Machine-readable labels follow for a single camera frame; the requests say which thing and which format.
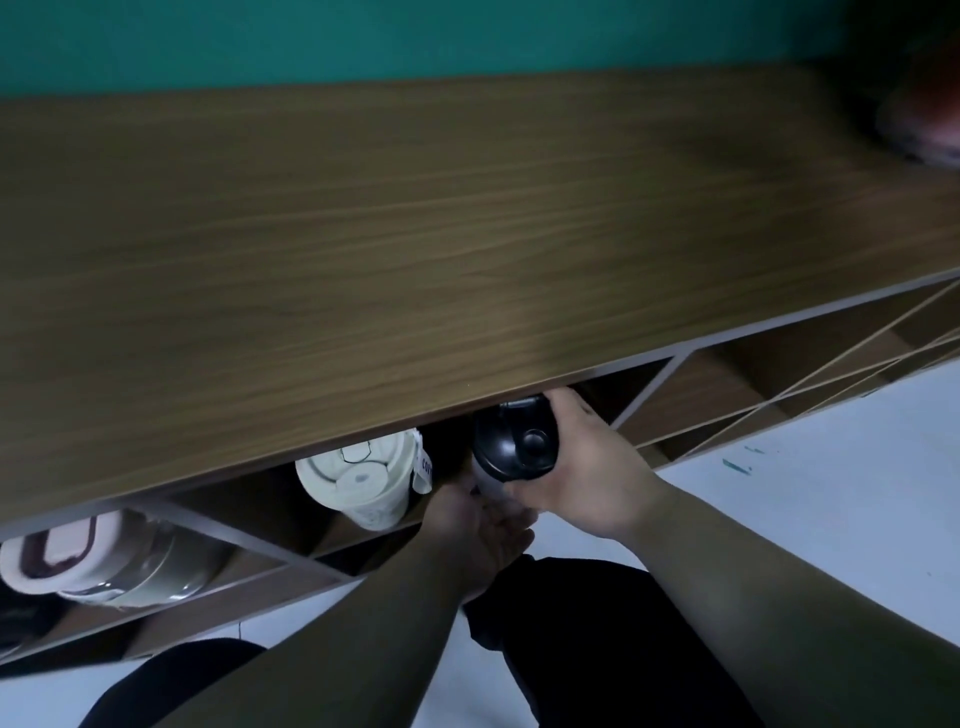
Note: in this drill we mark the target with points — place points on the person's right hand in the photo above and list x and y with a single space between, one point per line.
600 480

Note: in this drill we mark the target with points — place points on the wooden shelf cabinet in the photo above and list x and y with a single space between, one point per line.
420 247

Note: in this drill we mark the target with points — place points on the red blurry object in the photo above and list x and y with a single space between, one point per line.
926 112

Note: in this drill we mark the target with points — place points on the black bottle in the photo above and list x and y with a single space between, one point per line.
514 442

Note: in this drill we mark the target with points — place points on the white cup with lid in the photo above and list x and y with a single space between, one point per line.
364 480

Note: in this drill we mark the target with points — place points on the person's left fingers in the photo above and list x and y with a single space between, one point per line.
510 529

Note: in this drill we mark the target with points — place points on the person's black trousers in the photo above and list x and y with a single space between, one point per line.
600 645

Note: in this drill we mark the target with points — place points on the person's right forearm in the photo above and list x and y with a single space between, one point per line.
780 600

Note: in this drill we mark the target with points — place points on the white hanging tag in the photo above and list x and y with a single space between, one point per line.
425 469

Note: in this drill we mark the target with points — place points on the person's left hand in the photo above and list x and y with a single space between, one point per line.
461 529

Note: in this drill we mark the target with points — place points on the steel bottle with pink lid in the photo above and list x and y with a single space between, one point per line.
105 559

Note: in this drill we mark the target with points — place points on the person's left forearm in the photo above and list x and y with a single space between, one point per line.
330 645

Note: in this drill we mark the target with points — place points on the person's right thumb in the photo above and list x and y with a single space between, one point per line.
529 491

